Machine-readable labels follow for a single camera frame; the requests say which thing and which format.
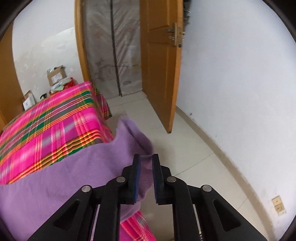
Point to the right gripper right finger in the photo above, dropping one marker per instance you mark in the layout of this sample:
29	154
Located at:
171	190

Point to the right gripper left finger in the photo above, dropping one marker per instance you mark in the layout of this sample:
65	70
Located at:
122	190

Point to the purple fleece garment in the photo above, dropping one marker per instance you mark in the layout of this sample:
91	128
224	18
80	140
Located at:
27	203

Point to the pink green plaid tablecloth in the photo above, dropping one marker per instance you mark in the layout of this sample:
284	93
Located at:
54	129

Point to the white cardboard box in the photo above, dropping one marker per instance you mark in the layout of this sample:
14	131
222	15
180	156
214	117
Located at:
29	101

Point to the brown cardboard box with label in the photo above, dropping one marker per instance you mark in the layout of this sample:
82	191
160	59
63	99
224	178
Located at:
56	74

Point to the wooden wardrobe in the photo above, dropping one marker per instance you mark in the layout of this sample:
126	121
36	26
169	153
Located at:
10	91

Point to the grey zippered door curtain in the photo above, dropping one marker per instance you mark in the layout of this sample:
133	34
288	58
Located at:
112	45

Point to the wooden door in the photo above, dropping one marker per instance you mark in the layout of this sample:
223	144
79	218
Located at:
161	36

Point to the wall power outlet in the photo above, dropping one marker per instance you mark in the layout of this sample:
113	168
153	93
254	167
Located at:
278	205

